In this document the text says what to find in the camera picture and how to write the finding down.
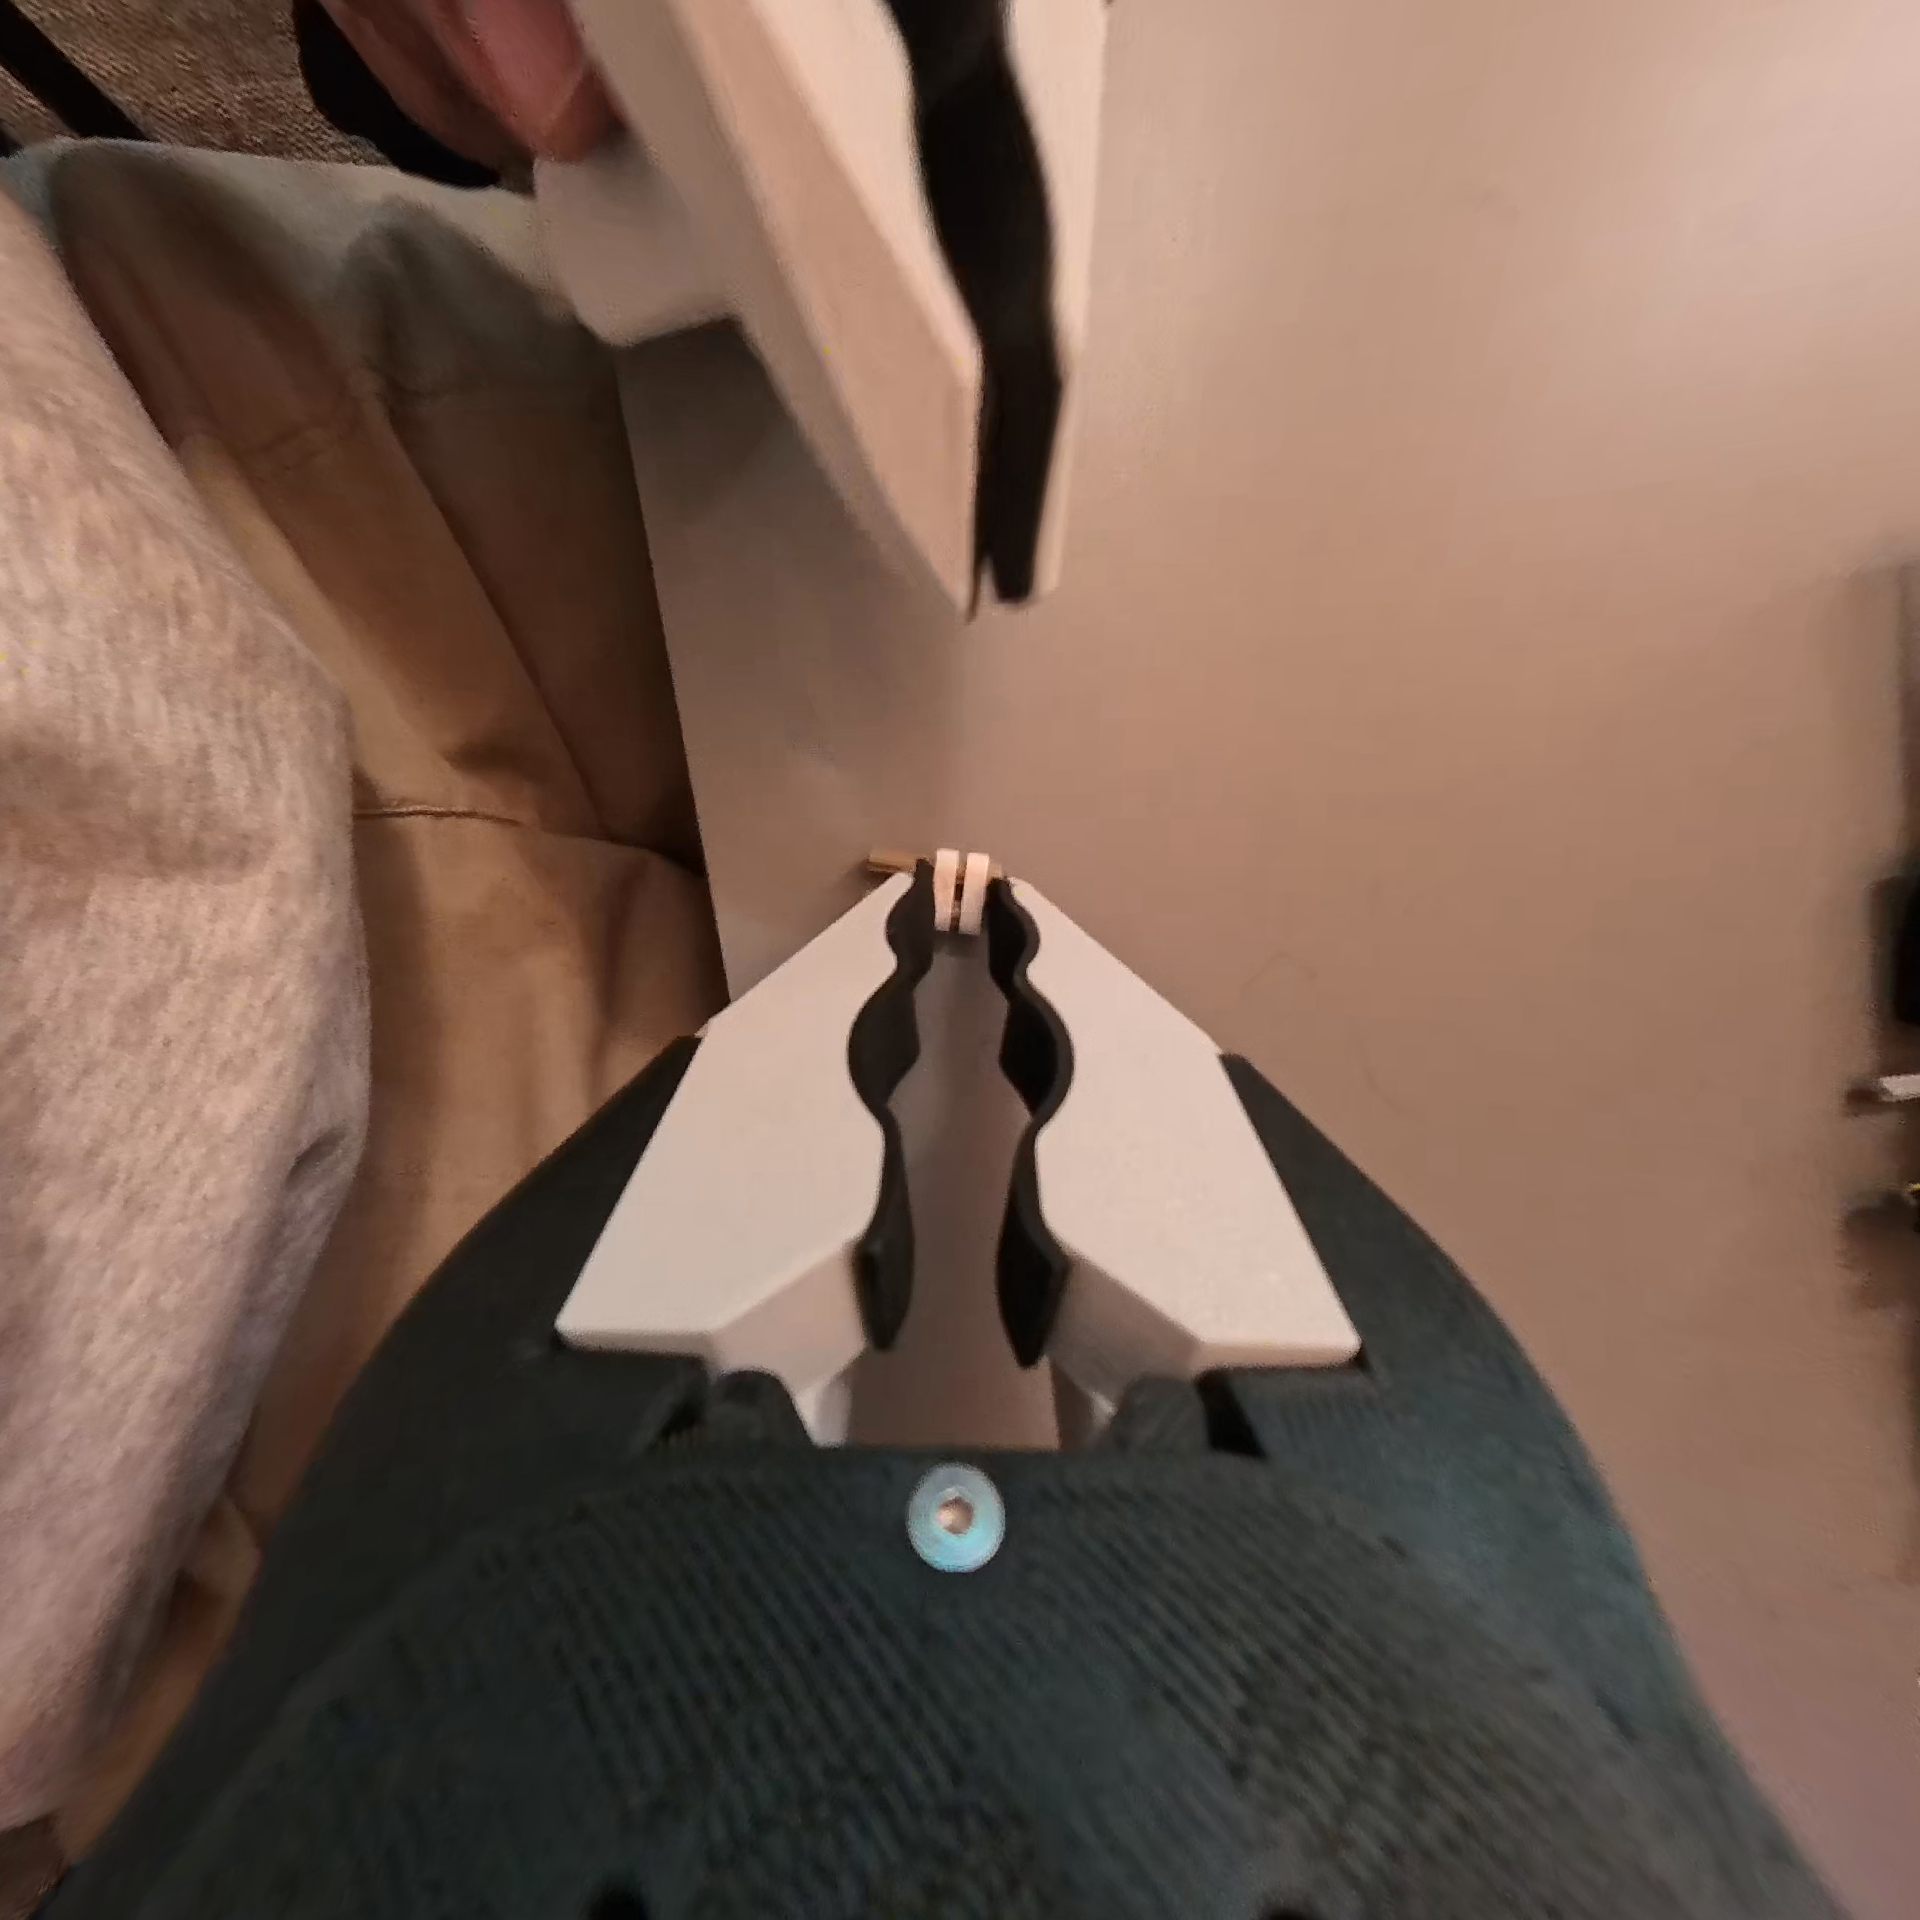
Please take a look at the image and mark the partly built lego model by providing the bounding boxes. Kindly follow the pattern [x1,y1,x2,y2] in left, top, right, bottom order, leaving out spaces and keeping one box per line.
[1841,855,1920,1308]

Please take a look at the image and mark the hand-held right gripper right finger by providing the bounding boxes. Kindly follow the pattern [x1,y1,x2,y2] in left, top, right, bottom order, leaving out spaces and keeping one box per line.
[986,874,1361,1446]

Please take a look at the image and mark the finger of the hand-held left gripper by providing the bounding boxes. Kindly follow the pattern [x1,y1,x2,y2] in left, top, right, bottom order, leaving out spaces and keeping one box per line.
[896,0,1115,618]
[596,0,992,614]

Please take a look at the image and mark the tan lego axle white connectors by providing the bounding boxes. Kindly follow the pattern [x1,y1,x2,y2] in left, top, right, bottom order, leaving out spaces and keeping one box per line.
[866,847,995,940]

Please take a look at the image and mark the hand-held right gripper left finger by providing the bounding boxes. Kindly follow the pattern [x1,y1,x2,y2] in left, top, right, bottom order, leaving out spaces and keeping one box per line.
[554,874,931,1446]

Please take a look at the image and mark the person's left hand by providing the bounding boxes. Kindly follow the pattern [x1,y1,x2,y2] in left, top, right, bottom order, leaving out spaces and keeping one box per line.
[317,0,629,164]

